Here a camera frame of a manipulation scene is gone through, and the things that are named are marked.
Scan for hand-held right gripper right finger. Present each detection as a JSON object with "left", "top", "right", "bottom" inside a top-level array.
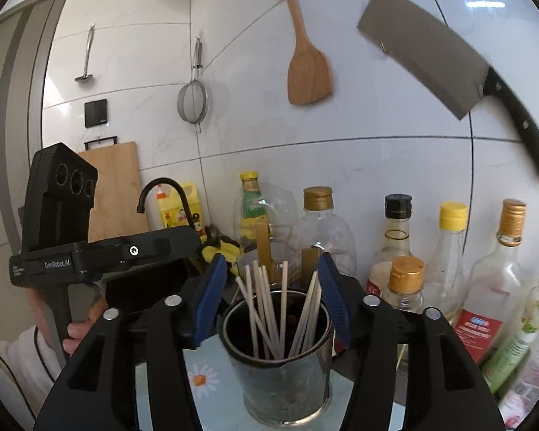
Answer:
[{"left": 317, "top": 252, "right": 507, "bottom": 431}]

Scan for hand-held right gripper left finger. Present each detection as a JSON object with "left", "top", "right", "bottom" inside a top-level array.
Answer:
[{"left": 33, "top": 258, "right": 229, "bottom": 431}]

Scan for bunch of pale chopsticks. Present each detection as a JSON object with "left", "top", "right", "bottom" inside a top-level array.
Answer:
[{"left": 234, "top": 260, "right": 324, "bottom": 361}]

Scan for steel utensil holder cup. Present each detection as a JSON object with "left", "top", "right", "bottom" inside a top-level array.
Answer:
[{"left": 218, "top": 288, "right": 333, "bottom": 425}]

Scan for person's left forearm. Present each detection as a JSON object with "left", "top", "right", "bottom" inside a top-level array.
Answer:
[{"left": 0, "top": 278, "right": 68, "bottom": 429}]

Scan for person's left hand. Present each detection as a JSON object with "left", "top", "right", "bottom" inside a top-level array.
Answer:
[{"left": 62, "top": 298, "right": 109, "bottom": 356}]

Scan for yellow rubber gloves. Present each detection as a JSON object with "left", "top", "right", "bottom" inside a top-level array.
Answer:
[{"left": 202, "top": 239, "right": 244, "bottom": 265}]

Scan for wooden cutting board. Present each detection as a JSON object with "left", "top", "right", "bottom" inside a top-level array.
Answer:
[{"left": 76, "top": 136, "right": 150, "bottom": 243}]

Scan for clear cooking oil bottle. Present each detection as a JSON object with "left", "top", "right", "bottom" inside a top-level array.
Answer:
[{"left": 285, "top": 186, "right": 358, "bottom": 279}]

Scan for daisy print blue tablecloth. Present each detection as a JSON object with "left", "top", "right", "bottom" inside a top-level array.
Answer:
[{"left": 135, "top": 337, "right": 409, "bottom": 431}]

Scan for small gold cap bottle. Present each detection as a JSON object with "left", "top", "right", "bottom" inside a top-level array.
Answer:
[{"left": 381, "top": 256, "right": 426, "bottom": 315}]

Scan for black cap glass bottle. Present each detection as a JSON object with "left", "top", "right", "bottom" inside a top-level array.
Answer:
[{"left": 366, "top": 194, "right": 415, "bottom": 295}]

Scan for yellow dish soap bottle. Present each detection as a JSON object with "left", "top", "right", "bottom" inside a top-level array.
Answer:
[{"left": 156, "top": 182, "right": 208, "bottom": 242}]

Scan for black faucet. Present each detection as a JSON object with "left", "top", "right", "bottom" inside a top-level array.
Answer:
[{"left": 137, "top": 178, "right": 197, "bottom": 232}]

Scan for yellow cap green label bottle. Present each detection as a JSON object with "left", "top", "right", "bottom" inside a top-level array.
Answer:
[{"left": 239, "top": 171, "right": 275, "bottom": 252}]

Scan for yellow cap clear bottle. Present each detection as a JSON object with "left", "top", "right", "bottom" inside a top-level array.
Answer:
[{"left": 422, "top": 202, "right": 471, "bottom": 324}]

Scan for red label glass bottle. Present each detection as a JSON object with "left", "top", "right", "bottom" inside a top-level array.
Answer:
[{"left": 453, "top": 198, "right": 528, "bottom": 366}]

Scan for hanging metal ladle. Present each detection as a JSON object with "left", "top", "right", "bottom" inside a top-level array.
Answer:
[{"left": 75, "top": 26, "right": 96, "bottom": 84}]

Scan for metal mesh strainer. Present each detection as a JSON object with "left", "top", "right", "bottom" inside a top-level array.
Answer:
[{"left": 176, "top": 36, "right": 209, "bottom": 134}]

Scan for green label plastic bottle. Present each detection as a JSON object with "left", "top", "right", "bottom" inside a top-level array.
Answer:
[{"left": 480, "top": 257, "right": 539, "bottom": 393}]

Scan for white pink plastic bag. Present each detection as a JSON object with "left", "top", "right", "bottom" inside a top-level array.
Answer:
[{"left": 498, "top": 332, "right": 539, "bottom": 429}]

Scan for wooden spatula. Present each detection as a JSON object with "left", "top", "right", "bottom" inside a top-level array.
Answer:
[{"left": 282, "top": 0, "right": 334, "bottom": 107}]

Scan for wooden utensil handle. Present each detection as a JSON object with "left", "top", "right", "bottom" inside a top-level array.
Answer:
[
  {"left": 302, "top": 247, "right": 321, "bottom": 279},
  {"left": 256, "top": 221, "right": 272, "bottom": 270}
]

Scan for black wall switch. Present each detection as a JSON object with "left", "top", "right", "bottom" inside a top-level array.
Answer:
[{"left": 84, "top": 99, "right": 109, "bottom": 129}]

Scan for grey door frame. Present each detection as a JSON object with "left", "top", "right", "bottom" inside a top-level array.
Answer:
[{"left": 0, "top": 0, "right": 75, "bottom": 256}]

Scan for steel cleaver black handle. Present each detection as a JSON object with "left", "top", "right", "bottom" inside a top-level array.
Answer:
[{"left": 357, "top": 0, "right": 539, "bottom": 182}]

